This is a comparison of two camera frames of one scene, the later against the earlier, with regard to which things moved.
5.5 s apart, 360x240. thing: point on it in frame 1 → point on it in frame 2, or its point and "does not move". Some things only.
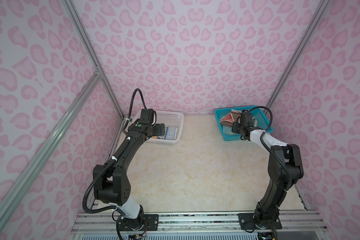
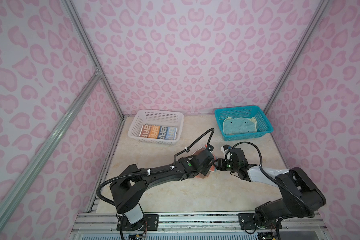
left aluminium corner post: [91, 51] does not move
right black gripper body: [235, 127] → [229, 166]
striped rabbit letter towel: [170, 134] does not move
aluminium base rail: [292, 222] does not move
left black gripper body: [158, 130] → [205, 171]
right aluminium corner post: [299, 53] does not move
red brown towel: [228, 120] → [213, 167]
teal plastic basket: [260, 121] does not move
